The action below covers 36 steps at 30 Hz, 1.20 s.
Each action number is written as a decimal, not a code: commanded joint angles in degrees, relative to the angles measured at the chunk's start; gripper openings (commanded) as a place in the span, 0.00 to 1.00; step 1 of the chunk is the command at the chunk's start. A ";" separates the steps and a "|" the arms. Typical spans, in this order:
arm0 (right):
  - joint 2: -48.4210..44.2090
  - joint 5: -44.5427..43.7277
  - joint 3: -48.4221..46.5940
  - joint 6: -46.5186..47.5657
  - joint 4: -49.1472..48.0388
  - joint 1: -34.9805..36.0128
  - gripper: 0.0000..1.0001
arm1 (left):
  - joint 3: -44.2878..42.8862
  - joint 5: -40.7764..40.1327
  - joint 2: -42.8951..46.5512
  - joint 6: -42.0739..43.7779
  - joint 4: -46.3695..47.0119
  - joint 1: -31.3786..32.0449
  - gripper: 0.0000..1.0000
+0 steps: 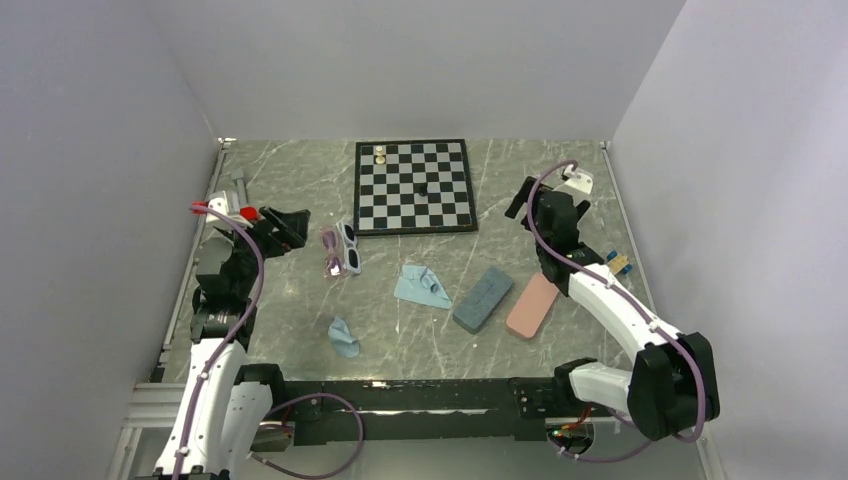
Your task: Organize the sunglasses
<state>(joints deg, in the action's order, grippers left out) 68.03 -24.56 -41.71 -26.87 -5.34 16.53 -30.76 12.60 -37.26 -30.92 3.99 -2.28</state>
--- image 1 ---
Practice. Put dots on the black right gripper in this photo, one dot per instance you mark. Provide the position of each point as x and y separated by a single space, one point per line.
521 198

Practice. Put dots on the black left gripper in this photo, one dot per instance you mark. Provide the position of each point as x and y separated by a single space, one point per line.
291 229

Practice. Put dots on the grey glasses case green lining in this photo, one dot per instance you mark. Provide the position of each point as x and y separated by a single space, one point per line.
472 313

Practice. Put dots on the large blue cleaning cloth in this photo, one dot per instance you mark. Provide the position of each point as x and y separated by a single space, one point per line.
419 284

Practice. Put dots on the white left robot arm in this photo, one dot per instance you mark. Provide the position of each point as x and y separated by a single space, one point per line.
226 398

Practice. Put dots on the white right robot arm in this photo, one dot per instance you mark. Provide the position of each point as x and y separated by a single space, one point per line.
671 387

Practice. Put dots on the pink transparent sunglasses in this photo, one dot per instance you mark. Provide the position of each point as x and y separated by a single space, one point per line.
334 263

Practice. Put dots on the grey toy hammer red head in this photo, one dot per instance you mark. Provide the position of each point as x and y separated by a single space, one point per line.
238 184

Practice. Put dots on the pink glasses case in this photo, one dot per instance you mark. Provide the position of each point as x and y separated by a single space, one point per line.
532 307

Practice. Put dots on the small blue cleaning cloth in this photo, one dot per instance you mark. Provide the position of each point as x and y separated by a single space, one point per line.
342 340

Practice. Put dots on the black and white chessboard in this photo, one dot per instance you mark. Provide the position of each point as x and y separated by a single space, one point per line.
385 198

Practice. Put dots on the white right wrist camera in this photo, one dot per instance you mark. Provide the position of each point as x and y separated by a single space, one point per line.
576 181

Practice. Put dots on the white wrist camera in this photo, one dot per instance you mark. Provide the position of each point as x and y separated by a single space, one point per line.
576 181
227 203

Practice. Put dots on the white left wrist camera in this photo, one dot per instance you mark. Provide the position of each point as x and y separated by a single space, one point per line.
227 203

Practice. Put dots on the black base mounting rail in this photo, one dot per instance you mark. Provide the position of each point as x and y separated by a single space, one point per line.
521 408

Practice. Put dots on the aluminium frame rail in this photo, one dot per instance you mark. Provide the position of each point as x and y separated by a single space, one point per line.
152 406

